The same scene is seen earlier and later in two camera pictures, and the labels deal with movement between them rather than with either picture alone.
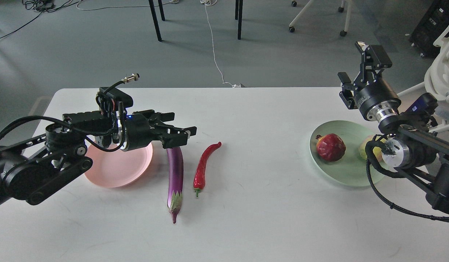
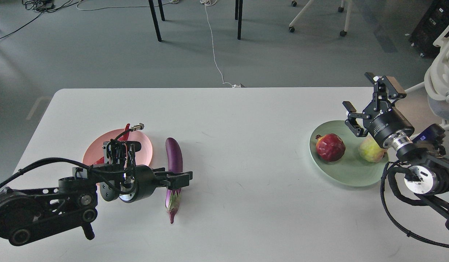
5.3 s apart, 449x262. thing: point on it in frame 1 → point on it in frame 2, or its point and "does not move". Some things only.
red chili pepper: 199,174 → 124,138
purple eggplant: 175,181 does not move
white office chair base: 341,9 does not move
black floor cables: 45,5 does not move
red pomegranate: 330,147 does not move
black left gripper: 141,132 → 139,184
